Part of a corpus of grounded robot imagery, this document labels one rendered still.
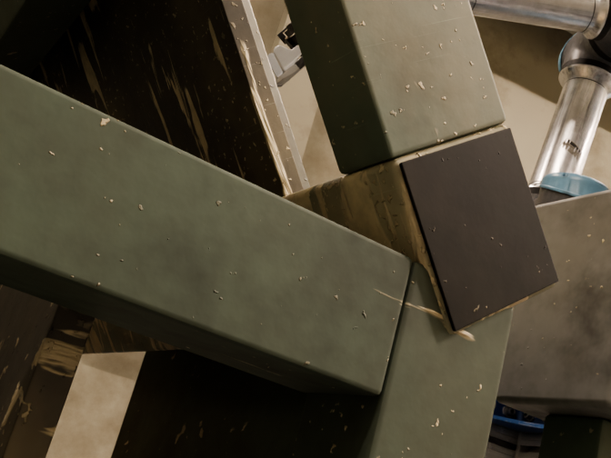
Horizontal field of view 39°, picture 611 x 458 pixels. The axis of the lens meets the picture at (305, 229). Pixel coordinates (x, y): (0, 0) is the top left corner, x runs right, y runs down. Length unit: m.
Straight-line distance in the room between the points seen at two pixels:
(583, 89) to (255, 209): 1.30
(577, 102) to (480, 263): 1.17
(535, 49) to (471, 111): 5.00
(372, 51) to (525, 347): 0.30
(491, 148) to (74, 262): 0.29
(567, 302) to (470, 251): 0.17
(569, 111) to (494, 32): 3.75
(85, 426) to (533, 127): 3.10
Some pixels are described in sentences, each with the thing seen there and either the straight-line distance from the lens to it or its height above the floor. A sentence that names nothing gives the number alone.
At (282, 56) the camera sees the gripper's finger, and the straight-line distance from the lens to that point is 1.55.
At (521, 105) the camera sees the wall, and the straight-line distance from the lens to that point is 5.37.
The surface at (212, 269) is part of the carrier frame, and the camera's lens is 0.47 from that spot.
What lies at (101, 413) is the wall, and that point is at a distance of 4.05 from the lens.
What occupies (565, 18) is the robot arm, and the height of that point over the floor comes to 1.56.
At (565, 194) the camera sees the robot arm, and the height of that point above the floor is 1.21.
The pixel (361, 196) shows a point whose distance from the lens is 0.57.
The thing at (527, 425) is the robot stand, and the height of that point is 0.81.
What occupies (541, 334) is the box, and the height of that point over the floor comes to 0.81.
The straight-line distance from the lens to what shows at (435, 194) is 0.55.
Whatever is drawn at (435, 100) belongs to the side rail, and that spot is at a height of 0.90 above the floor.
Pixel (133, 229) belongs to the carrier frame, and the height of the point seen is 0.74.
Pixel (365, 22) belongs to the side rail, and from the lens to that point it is 0.55.
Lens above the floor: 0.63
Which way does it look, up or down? 18 degrees up
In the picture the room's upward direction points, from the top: 16 degrees clockwise
